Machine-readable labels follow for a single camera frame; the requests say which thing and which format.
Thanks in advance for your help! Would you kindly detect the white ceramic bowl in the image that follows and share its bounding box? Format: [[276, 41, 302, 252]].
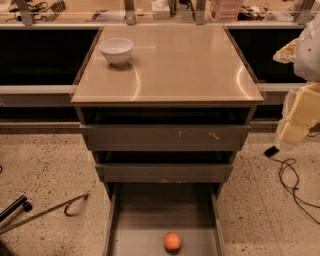
[[99, 38, 134, 66]]

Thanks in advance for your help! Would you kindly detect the black power adapter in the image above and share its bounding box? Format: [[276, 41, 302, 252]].
[[264, 146, 279, 158]]

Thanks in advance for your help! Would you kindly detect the white box on shelf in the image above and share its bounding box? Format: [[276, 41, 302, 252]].
[[151, 0, 170, 19]]

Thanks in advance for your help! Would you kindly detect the pink plastic basket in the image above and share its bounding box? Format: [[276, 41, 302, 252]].
[[211, 0, 242, 21]]

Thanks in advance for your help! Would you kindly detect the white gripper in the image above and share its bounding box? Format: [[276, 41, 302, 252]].
[[272, 38, 320, 152]]

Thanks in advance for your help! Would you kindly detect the black floor cable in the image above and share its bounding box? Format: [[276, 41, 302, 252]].
[[271, 131, 320, 226]]

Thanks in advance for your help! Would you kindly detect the top grey drawer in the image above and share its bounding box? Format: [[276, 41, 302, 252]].
[[80, 125, 250, 152]]

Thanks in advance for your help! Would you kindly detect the bottom grey open drawer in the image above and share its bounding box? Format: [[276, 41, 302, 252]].
[[103, 183, 224, 256]]

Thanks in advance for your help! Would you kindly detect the black tripod leg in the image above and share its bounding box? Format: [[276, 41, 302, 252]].
[[0, 195, 32, 222]]

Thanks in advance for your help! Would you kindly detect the middle grey drawer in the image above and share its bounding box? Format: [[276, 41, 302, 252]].
[[96, 164, 233, 183]]

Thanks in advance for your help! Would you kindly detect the metal hook rod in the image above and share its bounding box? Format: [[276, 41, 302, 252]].
[[0, 192, 89, 235]]

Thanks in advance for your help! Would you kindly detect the grey drawer cabinet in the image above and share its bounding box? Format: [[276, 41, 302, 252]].
[[69, 23, 266, 256]]

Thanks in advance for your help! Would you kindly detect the orange fruit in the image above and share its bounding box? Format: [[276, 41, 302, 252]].
[[164, 232, 181, 251]]

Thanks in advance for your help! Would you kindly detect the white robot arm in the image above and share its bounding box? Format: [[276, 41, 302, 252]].
[[273, 13, 320, 150]]

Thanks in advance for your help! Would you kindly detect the black coiled device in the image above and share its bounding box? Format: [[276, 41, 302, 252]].
[[40, 0, 66, 22]]

